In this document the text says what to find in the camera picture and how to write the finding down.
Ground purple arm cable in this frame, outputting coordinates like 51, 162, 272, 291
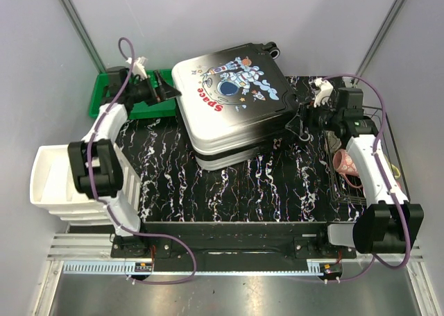
317, 73, 413, 284
85, 37, 199, 285

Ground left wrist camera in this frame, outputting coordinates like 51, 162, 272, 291
106, 66, 129, 95

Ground pink patterned mug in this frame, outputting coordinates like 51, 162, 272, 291
332, 149, 363, 189

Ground space astronaut hard-shell suitcase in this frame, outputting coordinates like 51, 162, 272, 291
171, 42, 297, 171

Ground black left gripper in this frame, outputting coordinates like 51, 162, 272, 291
127, 71, 181, 107

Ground yellow mug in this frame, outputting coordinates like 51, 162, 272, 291
391, 164, 401, 179

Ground white stacked storage bins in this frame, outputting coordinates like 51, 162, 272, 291
29, 144, 142, 226

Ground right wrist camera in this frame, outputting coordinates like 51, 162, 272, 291
336, 88, 364, 110

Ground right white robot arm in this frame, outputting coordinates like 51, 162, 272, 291
286, 101, 424, 258

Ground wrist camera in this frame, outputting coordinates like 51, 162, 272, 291
336, 88, 364, 110
106, 66, 129, 95

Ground green plastic tray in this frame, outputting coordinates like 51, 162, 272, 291
89, 70, 178, 119

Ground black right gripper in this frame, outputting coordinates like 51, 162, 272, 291
284, 97, 342, 137

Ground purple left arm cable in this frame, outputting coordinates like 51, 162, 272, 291
85, 37, 199, 285

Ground black wire basket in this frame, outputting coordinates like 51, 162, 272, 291
324, 106, 409, 207

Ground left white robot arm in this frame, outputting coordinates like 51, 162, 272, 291
67, 67, 181, 258

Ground aluminium rail frame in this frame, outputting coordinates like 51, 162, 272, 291
33, 0, 444, 316

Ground white cable duct strip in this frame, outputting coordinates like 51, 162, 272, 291
62, 260, 342, 276

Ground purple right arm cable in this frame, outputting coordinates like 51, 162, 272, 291
317, 73, 413, 284

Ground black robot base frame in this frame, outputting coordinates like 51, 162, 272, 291
111, 222, 356, 271

